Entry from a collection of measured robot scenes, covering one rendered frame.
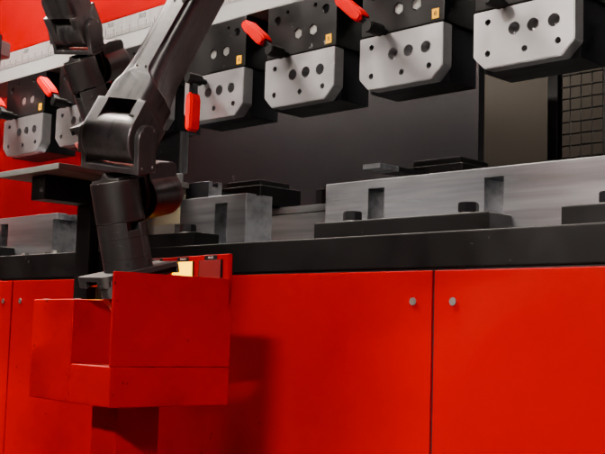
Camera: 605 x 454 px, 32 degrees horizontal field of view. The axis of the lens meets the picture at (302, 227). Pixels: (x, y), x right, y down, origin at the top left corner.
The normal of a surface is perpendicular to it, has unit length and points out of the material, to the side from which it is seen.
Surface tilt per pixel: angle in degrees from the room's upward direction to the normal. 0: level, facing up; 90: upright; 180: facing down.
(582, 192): 90
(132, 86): 61
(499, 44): 90
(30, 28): 90
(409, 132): 90
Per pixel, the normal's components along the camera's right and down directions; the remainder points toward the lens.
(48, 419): -0.70, -0.09
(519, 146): -0.51, -0.10
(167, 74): 0.92, 0.01
